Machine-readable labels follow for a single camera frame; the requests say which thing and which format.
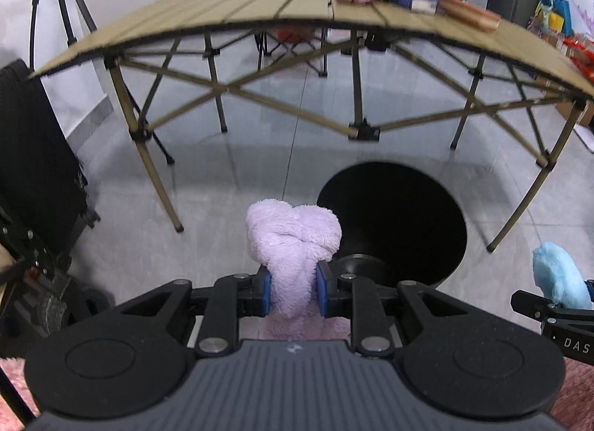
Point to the tan slatted folding table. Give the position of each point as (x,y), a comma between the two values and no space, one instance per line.
(185,17)

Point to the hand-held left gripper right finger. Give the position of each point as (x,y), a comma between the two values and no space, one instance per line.
(323,289)

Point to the purple decoration branch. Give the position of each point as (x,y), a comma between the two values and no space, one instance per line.
(582,15)

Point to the large cardboard box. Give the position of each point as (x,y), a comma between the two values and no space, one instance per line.
(580,113)

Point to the purple fluffy cloth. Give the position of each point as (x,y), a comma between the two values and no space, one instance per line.
(292,236)

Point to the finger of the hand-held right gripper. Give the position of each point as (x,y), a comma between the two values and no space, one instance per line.
(529,302)
(590,294)

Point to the black round trash bin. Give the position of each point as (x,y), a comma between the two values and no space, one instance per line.
(394,208)

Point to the brown wrapped package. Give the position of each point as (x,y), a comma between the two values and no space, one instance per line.
(468,10)

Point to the red snack packets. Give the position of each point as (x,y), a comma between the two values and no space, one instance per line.
(580,57)

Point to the light blue fluffy cloth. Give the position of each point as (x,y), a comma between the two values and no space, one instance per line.
(557,273)

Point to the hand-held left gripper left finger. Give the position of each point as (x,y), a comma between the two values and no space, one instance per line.
(267,294)

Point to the black case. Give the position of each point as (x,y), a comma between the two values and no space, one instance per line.
(32,157)

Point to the black camera tripod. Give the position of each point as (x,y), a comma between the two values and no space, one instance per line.
(70,37)

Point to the blue gift bag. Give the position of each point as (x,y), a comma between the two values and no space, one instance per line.
(561,15)

